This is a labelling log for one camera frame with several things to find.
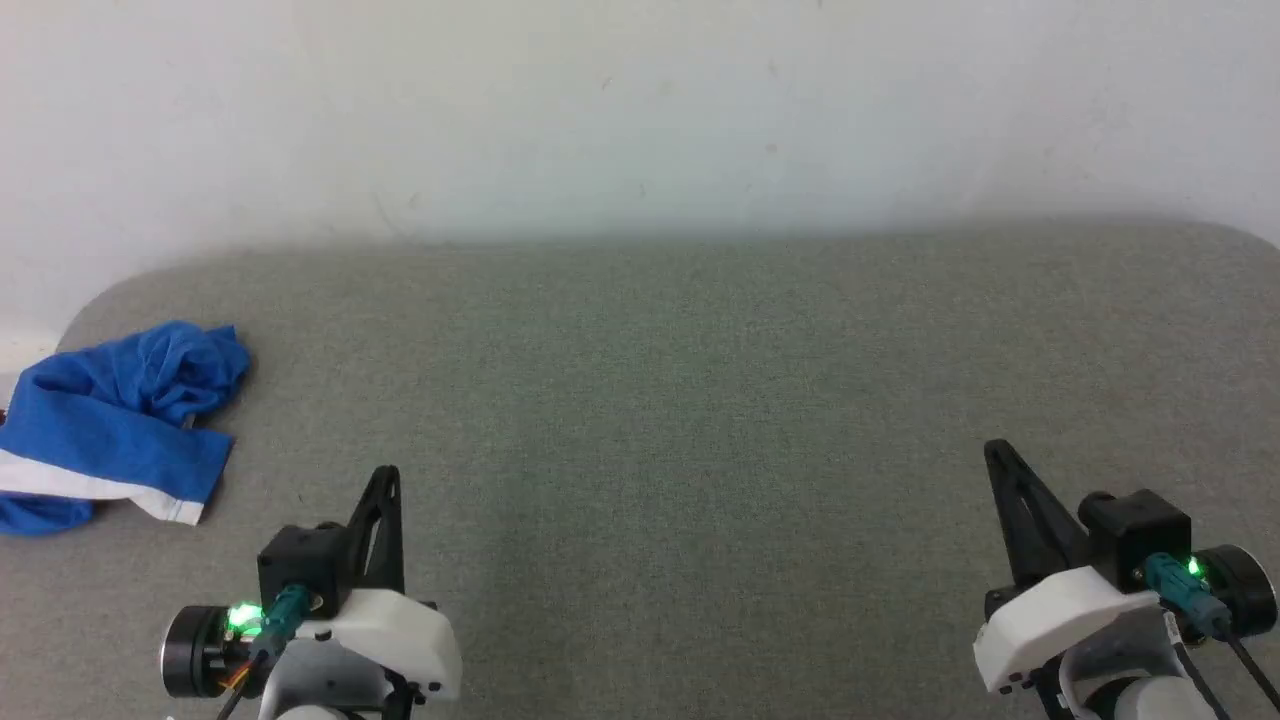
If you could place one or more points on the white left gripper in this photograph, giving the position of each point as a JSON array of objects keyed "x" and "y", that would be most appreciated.
[{"x": 400, "y": 635}]

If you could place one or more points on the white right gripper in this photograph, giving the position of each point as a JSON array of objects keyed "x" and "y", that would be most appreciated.
[{"x": 1050, "y": 620}]

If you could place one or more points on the blue shorts with white stripe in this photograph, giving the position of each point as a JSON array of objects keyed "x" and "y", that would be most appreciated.
[{"x": 100, "y": 420}]

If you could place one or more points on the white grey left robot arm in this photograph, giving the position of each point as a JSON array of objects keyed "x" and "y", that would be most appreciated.
[{"x": 320, "y": 690}]

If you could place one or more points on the black left cylindrical motor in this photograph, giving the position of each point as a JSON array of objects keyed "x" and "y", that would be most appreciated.
[{"x": 195, "y": 650}]

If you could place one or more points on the black cylindrical motor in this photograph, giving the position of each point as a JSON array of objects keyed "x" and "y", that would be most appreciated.
[
  {"x": 1245, "y": 590},
  {"x": 195, "y": 650}
]

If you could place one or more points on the black right cylindrical motor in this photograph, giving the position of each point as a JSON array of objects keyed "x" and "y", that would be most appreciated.
[{"x": 1245, "y": 590}]

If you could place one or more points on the grey fabric sofa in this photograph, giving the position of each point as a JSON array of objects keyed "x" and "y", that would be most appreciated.
[{"x": 640, "y": 450}]

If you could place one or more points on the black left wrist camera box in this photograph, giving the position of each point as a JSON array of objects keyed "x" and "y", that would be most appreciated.
[{"x": 300, "y": 560}]

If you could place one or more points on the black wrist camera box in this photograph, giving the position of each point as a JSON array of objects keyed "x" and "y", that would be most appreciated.
[
  {"x": 300, "y": 560},
  {"x": 1135, "y": 535}
]

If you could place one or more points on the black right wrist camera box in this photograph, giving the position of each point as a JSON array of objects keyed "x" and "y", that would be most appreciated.
[{"x": 1135, "y": 535}]

